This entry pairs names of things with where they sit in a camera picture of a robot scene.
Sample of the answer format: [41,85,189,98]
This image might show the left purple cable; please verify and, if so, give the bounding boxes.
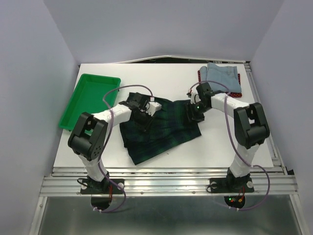
[92,85,155,213]

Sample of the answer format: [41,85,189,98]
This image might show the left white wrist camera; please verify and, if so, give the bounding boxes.
[145,101,162,117]

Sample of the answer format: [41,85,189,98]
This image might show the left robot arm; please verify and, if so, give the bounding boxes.
[68,93,161,195]

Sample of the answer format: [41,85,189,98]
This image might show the purple cable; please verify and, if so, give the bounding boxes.
[92,85,155,213]
[187,80,271,212]

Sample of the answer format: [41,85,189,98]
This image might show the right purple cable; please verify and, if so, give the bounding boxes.
[187,80,271,212]

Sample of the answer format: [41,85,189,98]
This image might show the aluminium rail frame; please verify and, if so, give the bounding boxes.
[29,55,313,235]

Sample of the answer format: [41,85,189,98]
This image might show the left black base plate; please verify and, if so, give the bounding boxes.
[77,178,123,195]

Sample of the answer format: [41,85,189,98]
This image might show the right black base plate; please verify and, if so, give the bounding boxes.
[206,177,254,194]

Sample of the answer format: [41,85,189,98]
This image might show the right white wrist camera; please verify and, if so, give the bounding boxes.
[187,92,201,104]

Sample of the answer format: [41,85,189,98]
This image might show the light blue denim skirt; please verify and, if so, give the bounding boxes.
[199,63,242,93]

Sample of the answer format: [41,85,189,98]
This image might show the green plastic tray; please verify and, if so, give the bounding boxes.
[59,73,121,131]

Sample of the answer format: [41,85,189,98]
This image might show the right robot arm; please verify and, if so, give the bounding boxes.
[185,82,270,193]

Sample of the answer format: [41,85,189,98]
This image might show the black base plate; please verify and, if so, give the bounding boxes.
[206,177,254,194]
[77,178,123,195]

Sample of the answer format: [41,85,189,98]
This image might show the red polka dot skirt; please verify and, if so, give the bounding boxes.
[198,70,243,98]

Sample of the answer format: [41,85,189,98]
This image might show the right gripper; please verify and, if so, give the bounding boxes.
[183,100,211,125]

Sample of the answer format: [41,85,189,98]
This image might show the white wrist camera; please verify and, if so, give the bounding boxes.
[145,101,162,117]
[187,92,201,104]

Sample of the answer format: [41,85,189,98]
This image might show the green navy plaid skirt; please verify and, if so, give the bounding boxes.
[119,97,201,165]

